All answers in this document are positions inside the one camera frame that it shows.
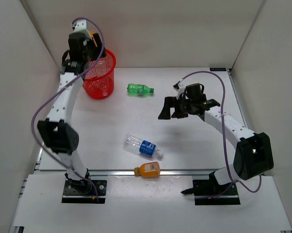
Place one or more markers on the aluminium table edge rail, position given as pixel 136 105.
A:
pixel 163 172

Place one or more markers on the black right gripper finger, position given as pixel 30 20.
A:
pixel 166 110
pixel 178 114

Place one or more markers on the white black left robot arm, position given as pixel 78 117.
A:
pixel 56 130

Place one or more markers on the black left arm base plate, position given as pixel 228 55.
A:
pixel 74 192

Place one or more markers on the green plastic bottle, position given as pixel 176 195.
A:
pixel 139 90

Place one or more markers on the black corner label plate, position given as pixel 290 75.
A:
pixel 217 69

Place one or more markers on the orange bottle barcode label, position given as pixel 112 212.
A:
pixel 148 170

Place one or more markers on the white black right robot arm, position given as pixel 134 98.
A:
pixel 253 153

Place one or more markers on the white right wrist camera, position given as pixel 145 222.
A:
pixel 179 87

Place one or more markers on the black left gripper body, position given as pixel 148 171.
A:
pixel 90 54

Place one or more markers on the red mesh waste bin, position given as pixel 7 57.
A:
pixel 99 81

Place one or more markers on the blue label clear bottle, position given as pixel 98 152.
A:
pixel 142 147

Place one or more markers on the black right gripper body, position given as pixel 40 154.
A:
pixel 187 105

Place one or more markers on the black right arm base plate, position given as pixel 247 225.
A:
pixel 208 193

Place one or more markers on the orange patterned juice bottle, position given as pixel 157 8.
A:
pixel 96 38

